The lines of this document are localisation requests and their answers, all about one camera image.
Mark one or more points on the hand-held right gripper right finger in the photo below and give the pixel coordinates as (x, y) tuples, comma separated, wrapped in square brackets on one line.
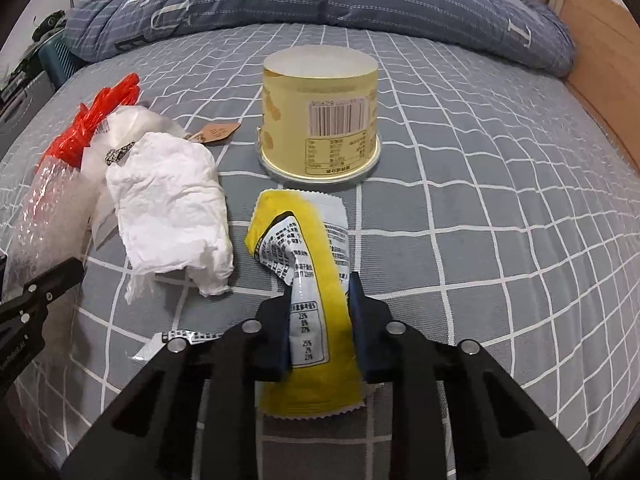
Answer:
[(360, 320)]

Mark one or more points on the crumpled white tissue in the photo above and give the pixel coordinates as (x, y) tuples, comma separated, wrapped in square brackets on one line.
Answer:
[(170, 210)]

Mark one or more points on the grey checked bed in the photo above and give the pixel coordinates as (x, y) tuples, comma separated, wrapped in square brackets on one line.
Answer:
[(475, 210)]

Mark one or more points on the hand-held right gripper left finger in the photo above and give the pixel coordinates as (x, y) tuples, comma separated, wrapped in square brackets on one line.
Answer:
[(284, 345)]

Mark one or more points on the clear bubble wrap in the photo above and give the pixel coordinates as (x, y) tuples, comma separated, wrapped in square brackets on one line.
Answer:
[(50, 210)]

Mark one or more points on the teal suitcase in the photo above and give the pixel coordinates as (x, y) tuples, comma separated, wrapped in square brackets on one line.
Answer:
[(60, 60)]

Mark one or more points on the grey suitcase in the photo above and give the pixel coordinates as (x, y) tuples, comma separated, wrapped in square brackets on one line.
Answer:
[(25, 100)]

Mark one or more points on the dark cloth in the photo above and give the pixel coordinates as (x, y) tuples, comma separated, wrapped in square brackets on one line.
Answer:
[(47, 25)]

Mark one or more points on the red plastic bag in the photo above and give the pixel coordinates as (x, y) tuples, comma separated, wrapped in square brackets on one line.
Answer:
[(85, 125)]

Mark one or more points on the yellow paper tub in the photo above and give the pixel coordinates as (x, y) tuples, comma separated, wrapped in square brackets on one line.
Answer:
[(320, 90)]

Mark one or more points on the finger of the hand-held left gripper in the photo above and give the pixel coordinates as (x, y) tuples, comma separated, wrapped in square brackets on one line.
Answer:
[(50, 280)]

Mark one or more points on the wooden headboard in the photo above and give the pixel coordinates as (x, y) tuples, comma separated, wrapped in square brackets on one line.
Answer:
[(605, 60)]

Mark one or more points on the white printed wrapper scrap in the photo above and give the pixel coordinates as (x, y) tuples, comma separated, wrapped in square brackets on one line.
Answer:
[(155, 347)]

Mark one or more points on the yellow snack wrapper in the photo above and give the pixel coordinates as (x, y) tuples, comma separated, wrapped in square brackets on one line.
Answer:
[(320, 320)]

